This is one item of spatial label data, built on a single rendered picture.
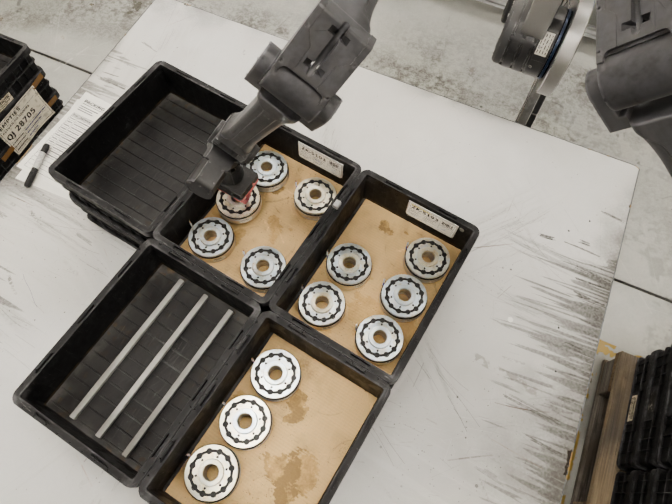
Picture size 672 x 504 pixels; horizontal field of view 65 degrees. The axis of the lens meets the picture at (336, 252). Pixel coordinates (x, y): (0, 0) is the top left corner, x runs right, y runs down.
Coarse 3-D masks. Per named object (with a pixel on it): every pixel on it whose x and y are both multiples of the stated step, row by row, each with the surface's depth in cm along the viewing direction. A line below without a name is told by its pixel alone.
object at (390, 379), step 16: (368, 176) 121; (352, 192) 118; (400, 192) 119; (432, 208) 117; (464, 224) 116; (320, 240) 113; (304, 256) 111; (464, 256) 112; (448, 288) 109; (272, 304) 107; (432, 304) 108; (288, 320) 105; (320, 336) 104; (416, 336) 105; (352, 352) 103; (368, 368) 102; (400, 368) 102
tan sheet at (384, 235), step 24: (360, 216) 127; (384, 216) 127; (360, 240) 124; (384, 240) 124; (408, 240) 125; (384, 264) 122; (360, 288) 119; (432, 288) 120; (288, 312) 116; (360, 312) 117; (336, 336) 114; (408, 336) 115
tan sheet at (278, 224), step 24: (288, 168) 132; (264, 192) 129; (288, 192) 129; (216, 216) 126; (264, 216) 126; (288, 216) 126; (240, 240) 123; (264, 240) 123; (288, 240) 124; (216, 264) 121; (240, 264) 121
